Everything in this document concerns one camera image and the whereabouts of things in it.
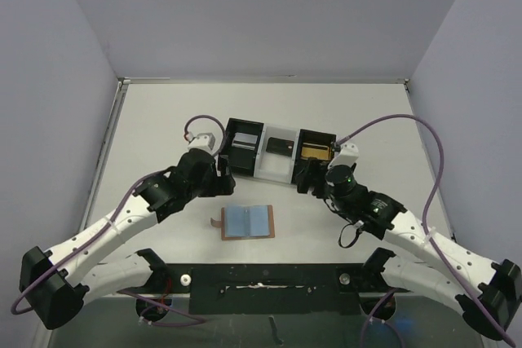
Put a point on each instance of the white bin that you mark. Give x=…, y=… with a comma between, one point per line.
x=272, y=167

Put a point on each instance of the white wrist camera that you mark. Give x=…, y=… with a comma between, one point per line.
x=347, y=155
x=202, y=141

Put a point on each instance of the gold card in bin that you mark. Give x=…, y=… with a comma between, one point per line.
x=316, y=151

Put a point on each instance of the black bin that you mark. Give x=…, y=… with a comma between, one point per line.
x=310, y=136
x=241, y=161

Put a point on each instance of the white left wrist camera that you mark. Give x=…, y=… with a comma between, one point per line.
x=202, y=141

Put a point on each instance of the tan leather card holder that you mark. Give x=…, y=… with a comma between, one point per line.
x=239, y=222

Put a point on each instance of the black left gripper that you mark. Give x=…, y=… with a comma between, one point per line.
x=222, y=185

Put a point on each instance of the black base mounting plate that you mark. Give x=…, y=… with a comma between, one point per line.
x=267, y=289

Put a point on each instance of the black card in bin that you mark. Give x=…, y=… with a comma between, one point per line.
x=282, y=147

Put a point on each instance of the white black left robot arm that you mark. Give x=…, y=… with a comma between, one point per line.
x=58, y=282

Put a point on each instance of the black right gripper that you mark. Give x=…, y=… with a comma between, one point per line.
x=309, y=178

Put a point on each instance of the silver card in bin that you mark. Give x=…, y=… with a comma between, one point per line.
x=245, y=141

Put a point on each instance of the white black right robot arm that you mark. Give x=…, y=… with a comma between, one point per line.
x=487, y=294

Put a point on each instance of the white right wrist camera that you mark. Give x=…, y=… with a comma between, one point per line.
x=347, y=155

